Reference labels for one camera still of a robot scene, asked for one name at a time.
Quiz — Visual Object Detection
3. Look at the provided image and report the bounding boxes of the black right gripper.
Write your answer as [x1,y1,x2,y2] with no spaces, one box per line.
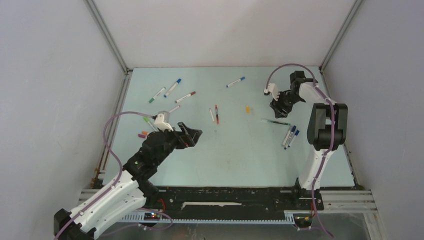
[270,90,303,119]

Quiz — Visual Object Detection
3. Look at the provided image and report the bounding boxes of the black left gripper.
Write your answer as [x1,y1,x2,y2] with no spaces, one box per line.
[153,121,201,166]

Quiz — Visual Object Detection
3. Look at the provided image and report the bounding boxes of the green gel pen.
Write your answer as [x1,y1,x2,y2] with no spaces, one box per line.
[261,118,291,126]

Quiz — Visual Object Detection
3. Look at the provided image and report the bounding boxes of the white marker dark blue cap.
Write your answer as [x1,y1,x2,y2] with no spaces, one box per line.
[283,125,297,149]

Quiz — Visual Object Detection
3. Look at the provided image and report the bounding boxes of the red gel pen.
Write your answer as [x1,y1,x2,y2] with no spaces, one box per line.
[214,104,220,125]

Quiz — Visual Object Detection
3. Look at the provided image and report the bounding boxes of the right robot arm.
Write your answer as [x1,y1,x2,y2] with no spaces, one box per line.
[264,71,348,209]

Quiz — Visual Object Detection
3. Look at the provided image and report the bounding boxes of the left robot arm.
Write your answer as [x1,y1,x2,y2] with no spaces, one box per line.
[53,122,203,240]

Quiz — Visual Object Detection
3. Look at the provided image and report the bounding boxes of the red cap white marker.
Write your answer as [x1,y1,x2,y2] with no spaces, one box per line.
[168,105,181,113]

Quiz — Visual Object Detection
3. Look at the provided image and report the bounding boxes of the dark red cap marker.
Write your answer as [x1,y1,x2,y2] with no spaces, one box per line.
[175,91,196,104]

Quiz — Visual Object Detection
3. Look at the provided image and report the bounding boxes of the far blue cap marker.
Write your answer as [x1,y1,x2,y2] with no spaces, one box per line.
[226,76,245,88]

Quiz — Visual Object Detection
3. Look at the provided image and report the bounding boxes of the light green cap marker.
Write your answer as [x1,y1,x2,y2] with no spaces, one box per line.
[143,116,158,132]

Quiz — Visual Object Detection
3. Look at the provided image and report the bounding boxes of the green cap white marker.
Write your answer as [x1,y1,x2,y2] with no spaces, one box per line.
[148,87,166,103]

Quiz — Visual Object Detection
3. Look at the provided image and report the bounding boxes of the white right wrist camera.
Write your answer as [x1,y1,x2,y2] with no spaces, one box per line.
[263,83,280,101]

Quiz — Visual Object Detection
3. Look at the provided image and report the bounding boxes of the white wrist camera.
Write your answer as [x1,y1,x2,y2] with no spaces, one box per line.
[153,111,174,132]
[263,83,280,101]

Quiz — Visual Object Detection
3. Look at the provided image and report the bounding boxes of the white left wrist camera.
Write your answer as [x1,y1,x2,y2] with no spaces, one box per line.
[153,111,174,132]

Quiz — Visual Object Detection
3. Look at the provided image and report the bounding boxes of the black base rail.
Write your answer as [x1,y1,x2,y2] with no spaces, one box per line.
[144,186,324,221]

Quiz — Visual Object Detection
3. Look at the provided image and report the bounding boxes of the grey cable duct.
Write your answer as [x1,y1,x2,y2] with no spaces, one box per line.
[120,211,312,225]

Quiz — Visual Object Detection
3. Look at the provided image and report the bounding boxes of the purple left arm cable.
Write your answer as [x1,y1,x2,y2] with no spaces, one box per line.
[54,111,175,240]

